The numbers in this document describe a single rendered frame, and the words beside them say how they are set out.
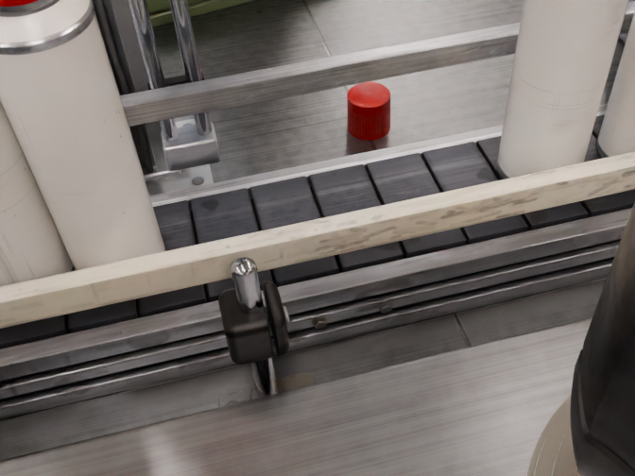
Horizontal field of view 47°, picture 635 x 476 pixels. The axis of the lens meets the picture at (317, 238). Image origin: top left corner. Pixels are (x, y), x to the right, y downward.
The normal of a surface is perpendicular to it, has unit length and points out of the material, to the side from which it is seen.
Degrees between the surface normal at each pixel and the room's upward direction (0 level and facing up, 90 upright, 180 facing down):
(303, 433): 0
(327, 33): 0
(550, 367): 0
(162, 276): 90
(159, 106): 90
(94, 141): 90
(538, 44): 90
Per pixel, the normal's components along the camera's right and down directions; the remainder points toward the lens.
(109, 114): 0.89, 0.30
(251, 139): -0.05, -0.69
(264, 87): 0.24, 0.69
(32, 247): 0.74, 0.46
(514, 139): -0.84, 0.42
